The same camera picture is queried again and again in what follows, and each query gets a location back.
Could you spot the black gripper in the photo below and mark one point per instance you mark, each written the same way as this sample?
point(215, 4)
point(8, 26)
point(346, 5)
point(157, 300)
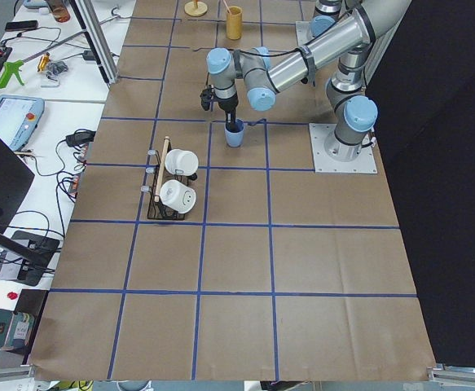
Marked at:
point(228, 106)

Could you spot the blue plastic cup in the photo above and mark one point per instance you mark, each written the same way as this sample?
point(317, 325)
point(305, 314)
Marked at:
point(235, 138)

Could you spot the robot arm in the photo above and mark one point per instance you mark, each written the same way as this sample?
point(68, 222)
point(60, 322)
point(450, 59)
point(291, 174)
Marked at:
point(340, 30)

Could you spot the bamboo chopstick holder cup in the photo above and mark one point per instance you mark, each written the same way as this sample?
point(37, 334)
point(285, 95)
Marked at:
point(234, 23)

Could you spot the white smiley mug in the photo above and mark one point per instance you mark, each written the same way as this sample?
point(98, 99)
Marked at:
point(177, 196)

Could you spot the wooden mug tree stand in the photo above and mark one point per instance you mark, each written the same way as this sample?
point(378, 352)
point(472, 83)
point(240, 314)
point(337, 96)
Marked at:
point(195, 8)

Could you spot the black power adapter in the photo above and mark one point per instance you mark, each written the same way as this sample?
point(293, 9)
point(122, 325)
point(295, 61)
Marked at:
point(80, 137)

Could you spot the teach pendant tablet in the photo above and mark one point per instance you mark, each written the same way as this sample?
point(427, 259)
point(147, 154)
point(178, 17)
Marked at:
point(19, 116)

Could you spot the green glue gun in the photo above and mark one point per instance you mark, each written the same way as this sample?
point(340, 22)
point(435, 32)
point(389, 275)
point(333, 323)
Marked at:
point(11, 69)

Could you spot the black smartphone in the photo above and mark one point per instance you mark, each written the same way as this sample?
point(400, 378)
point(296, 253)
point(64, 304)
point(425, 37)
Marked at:
point(23, 25)

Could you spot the green power supply box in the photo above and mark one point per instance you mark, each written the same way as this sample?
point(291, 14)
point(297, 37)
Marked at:
point(15, 329)

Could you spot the black wire mug rack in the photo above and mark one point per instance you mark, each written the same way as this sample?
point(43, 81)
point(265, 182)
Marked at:
point(160, 175)

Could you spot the aluminium frame post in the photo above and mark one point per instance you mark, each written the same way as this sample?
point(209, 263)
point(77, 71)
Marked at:
point(89, 22)

